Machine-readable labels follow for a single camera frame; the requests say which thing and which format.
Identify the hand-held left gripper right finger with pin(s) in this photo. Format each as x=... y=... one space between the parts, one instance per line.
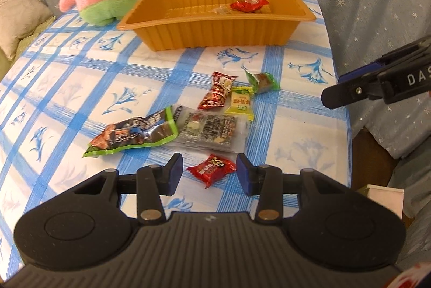
x=245 y=175

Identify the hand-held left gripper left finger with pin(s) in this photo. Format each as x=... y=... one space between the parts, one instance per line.
x=175 y=175

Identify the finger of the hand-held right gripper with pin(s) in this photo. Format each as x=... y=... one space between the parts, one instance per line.
x=346 y=94
x=360 y=72

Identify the small red dark-print packet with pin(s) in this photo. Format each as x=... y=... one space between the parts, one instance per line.
x=210 y=170

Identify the clear seaweed snack packet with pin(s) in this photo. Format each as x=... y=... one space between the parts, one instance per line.
x=212 y=130

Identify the dark sausage packet green edge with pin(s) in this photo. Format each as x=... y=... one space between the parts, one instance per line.
x=134 y=135

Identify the yellow-green snack packet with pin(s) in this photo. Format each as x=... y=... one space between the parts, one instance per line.
x=239 y=103

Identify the green candy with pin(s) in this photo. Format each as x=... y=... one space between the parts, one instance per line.
x=262 y=81

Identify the red-brown snack packet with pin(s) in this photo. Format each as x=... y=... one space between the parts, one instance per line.
x=215 y=93

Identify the yellow plastic tray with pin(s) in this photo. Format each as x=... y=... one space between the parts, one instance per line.
x=208 y=32

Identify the small tan candy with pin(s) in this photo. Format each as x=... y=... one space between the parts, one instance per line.
x=222 y=9

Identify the white box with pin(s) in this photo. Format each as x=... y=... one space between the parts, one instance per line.
x=385 y=200

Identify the blue checked floral tablecloth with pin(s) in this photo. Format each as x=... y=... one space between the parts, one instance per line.
x=84 y=79

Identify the green zigzag patterned cushion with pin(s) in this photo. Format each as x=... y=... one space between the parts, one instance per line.
x=37 y=35

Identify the beige pillow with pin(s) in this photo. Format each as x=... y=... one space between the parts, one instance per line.
x=20 y=19

